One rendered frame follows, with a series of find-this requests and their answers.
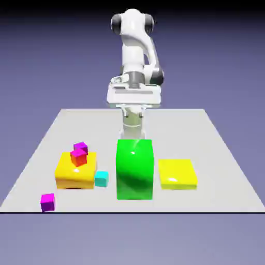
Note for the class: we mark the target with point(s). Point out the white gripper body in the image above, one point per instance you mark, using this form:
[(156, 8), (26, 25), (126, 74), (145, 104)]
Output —
[(133, 95)]

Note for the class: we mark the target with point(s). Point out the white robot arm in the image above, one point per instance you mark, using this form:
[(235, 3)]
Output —
[(134, 37)]

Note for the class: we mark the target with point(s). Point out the small purple cube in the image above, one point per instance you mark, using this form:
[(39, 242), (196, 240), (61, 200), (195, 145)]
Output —
[(47, 202), (81, 146)]

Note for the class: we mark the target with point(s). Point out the small red cube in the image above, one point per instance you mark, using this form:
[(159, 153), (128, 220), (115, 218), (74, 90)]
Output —
[(79, 158)]

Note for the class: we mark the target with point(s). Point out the small cyan cube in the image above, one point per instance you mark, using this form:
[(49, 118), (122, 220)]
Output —
[(101, 178)]

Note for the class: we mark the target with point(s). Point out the large green box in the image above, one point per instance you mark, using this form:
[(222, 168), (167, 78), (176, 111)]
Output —
[(134, 169)]

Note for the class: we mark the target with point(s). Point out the large yellow box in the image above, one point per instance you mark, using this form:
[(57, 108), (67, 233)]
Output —
[(177, 172)]

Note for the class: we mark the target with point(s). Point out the large orange box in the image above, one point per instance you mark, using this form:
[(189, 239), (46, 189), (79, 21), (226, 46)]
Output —
[(72, 176)]

